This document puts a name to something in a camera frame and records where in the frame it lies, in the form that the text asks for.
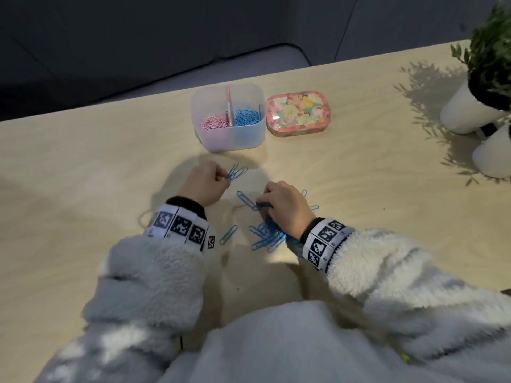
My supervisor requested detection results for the person's left hand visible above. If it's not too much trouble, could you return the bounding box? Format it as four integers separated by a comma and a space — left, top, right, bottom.
177, 161, 232, 208

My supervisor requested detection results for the heap of pink paper clips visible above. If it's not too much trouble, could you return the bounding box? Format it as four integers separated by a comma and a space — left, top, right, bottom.
201, 112, 230, 130

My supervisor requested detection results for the pink floral tin lid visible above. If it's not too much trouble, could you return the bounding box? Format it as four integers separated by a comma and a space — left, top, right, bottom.
265, 90, 331, 137

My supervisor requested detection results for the person's white fleece torso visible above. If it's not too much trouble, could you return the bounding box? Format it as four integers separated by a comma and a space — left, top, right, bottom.
159, 301, 511, 383

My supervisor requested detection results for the right wrist marker band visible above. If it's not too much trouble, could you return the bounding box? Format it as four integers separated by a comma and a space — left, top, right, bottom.
300, 217, 356, 272

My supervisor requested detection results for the handful of blue paper clips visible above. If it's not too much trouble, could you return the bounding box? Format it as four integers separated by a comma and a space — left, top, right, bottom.
225, 163, 249, 182

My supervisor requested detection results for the wrist marker band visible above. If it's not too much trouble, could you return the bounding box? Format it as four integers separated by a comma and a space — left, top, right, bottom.
300, 217, 356, 272
143, 196, 210, 252

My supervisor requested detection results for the heap of blue paper clips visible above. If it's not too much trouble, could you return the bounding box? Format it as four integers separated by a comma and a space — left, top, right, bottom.
233, 109, 262, 126

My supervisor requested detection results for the green plant in white pot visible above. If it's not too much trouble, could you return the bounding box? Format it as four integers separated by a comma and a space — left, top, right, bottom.
439, 0, 511, 135
472, 122, 511, 179

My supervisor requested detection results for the grey high-back sofa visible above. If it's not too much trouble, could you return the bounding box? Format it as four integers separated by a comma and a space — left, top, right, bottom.
0, 0, 511, 122

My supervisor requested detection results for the left wrist marker band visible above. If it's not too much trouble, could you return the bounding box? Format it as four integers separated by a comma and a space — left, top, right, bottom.
143, 196, 210, 252

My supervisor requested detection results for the person's right forearm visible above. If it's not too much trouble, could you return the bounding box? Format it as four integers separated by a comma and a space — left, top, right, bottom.
325, 229, 511, 368

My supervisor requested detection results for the cluster of blue paper clips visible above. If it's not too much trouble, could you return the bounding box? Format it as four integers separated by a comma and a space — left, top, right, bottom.
218, 189, 320, 253

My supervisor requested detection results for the person's left forearm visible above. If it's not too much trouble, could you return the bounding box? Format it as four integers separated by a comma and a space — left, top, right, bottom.
34, 235, 207, 383

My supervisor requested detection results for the translucent divided plastic box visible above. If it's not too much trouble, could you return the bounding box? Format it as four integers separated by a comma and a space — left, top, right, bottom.
190, 83, 267, 153

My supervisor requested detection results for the person's right hand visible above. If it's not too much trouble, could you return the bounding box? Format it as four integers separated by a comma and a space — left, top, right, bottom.
255, 180, 318, 240

